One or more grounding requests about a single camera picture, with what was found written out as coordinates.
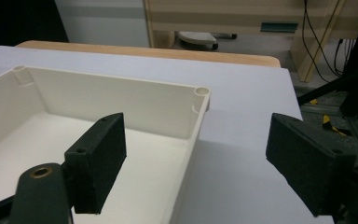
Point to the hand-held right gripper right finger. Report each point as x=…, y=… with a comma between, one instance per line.
x=307, y=161

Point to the black curtain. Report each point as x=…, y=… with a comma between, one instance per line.
x=15, y=21

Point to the black metal stand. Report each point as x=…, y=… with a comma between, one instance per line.
x=354, y=90

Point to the yellow black tape piece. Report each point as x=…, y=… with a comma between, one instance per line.
x=327, y=119

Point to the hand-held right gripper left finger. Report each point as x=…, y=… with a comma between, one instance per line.
x=98, y=161

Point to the white table sheet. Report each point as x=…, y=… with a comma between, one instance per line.
x=245, y=99

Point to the white plastic box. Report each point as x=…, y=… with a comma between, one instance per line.
x=155, y=102

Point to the light wooden desk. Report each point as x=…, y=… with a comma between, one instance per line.
x=214, y=15

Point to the white cabinet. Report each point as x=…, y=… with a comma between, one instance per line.
x=105, y=25

